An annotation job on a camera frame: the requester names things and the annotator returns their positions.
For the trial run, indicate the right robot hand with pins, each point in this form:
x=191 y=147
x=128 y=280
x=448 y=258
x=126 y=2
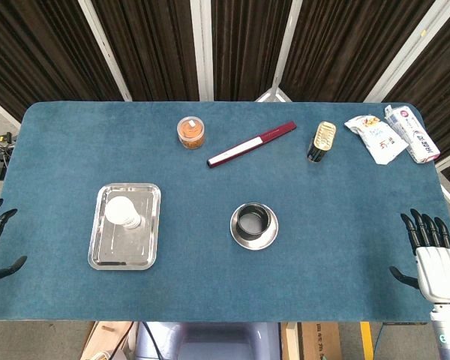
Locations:
x=438 y=270

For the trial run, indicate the white paper cup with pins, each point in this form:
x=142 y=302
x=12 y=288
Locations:
x=120 y=212

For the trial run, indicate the black cup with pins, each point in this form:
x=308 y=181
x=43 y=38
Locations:
x=253 y=213

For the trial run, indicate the lavender robot base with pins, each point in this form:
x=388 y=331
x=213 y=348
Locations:
x=210 y=341

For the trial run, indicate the rectangular steel tray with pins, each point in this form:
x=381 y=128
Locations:
x=108 y=255

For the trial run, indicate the white tissue pack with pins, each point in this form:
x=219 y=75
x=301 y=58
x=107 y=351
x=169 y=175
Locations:
x=416 y=135

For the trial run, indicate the brown cardboard box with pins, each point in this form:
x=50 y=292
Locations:
x=318 y=341

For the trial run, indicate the light wooden plank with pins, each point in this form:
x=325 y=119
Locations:
x=105 y=337

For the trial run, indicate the white snack packet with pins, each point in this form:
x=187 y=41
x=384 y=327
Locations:
x=378 y=140

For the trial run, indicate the black tin can gold lid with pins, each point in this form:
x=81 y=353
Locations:
x=324 y=135

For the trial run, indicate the round steel plate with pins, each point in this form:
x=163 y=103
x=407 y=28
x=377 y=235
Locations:
x=253 y=244

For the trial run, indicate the blue table cloth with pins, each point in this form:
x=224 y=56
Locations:
x=210 y=285

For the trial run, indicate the dark red long box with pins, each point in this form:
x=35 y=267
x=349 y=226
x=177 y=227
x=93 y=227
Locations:
x=247 y=145

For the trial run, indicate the clear jar of rubber bands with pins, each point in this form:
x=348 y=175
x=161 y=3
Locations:
x=190 y=131

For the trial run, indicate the dark brown pleated curtain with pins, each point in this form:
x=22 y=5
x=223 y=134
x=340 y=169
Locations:
x=153 y=45

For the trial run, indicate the white frame post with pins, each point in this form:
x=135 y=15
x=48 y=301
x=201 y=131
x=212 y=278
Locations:
x=405 y=52
x=202 y=48
x=105 y=52
x=285 y=48

